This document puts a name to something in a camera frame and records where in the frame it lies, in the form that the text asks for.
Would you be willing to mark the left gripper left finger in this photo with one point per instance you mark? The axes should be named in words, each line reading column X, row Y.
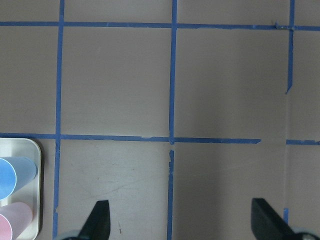
column 96, row 227

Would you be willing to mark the cream plastic tray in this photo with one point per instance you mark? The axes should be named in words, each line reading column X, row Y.
column 30, row 194

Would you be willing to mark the pink plastic cup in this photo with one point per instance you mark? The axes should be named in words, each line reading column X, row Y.
column 14, row 219

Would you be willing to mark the blue plastic cup far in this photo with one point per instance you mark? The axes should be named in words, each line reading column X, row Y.
column 15, row 173

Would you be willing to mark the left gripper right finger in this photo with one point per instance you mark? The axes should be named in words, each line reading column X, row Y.
column 266, row 224

